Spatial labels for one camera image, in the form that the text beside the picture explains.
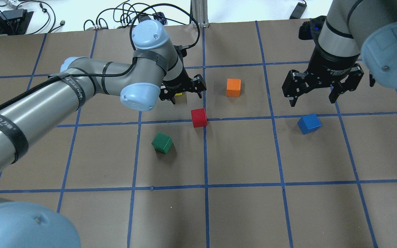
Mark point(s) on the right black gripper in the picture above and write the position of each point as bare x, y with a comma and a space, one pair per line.
330, 62

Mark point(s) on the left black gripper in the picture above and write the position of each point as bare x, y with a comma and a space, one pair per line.
177, 82

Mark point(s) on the red block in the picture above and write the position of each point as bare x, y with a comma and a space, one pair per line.
199, 117

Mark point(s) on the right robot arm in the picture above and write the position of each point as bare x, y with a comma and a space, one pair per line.
352, 29

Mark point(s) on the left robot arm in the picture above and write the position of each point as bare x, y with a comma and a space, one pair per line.
156, 72

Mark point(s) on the blue block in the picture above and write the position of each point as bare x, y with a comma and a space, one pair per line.
309, 123

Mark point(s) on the orange block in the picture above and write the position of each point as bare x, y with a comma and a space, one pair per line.
233, 87

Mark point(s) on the green block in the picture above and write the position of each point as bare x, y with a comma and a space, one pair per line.
162, 143

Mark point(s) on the black power adapter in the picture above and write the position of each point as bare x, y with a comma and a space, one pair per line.
298, 11

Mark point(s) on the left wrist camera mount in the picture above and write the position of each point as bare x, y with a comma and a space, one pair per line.
181, 51

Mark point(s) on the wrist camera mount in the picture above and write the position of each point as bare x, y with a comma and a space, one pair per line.
312, 28
181, 51

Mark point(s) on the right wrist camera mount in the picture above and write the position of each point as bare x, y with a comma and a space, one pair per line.
312, 28

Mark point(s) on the aluminium frame post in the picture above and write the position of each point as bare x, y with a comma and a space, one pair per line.
199, 12

